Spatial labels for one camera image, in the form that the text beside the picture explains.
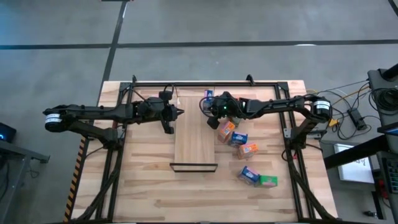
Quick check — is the orange Mini Wheats cereal box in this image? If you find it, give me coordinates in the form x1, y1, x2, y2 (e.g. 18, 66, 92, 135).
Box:
237, 142, 259, 160
218, 120, 237, 144

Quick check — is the black diagonal bar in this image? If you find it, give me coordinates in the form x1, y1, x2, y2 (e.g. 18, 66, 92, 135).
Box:
323, 134, 398, 170

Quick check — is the black coiled cable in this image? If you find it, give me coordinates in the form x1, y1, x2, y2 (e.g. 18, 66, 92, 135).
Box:
369, 88, 398, 113

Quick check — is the yellow cable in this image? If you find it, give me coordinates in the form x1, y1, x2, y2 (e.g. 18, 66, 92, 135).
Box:
307, 85, 371, 127

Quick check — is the black control panel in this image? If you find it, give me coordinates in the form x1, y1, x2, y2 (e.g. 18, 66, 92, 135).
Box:
374, 152, 398, 200

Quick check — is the black device with blue light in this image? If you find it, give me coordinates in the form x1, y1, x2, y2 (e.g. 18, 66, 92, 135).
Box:
0, 122, 17, 143

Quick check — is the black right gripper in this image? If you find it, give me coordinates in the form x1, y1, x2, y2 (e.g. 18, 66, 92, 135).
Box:
205, 91, 249, 130

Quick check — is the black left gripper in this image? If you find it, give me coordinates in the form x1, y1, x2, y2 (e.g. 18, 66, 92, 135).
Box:
136, 90, 185, 135

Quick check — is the black power adapter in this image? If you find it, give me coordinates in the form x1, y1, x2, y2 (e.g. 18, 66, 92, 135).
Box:
347, 108, 368, 131

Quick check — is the yellow black hazard tape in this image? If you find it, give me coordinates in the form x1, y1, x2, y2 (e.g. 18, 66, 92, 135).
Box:
63, 136, 88, 222

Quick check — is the black metal table frame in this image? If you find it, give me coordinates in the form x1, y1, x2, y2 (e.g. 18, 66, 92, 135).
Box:
67, 74, 340, 223

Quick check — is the white screen panel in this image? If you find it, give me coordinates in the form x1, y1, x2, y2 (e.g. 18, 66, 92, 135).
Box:
334, 143, 376, 184

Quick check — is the grey metal side table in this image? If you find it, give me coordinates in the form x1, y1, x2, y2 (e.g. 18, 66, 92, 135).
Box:
0, 139, 50, 224

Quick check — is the black equipment stand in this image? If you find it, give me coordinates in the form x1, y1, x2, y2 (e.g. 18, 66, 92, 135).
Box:
367, 63, 398, 121

